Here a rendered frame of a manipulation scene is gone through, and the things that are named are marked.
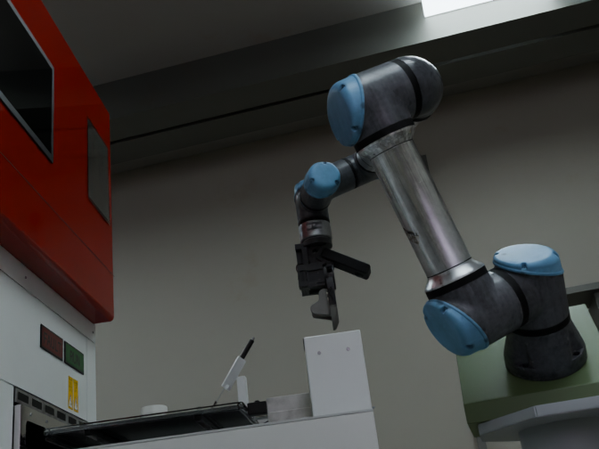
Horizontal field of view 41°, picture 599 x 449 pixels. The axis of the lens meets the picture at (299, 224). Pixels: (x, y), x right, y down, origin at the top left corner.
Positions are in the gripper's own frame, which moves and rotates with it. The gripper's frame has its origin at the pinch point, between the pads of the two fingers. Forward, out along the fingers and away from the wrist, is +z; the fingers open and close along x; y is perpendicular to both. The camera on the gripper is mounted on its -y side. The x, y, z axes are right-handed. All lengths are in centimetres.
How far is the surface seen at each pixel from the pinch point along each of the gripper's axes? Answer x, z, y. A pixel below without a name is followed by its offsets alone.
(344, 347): 44.9, 17.4, -1.1
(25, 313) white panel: 31, -2, 58
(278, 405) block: 26.7, 21.6, 12.4
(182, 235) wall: -255, -142, 86
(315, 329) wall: -244, -70, 15
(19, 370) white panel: 33, 10, 58
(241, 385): -12.1, 8.0, 24.4
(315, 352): 45.0, 17.5, 3.7
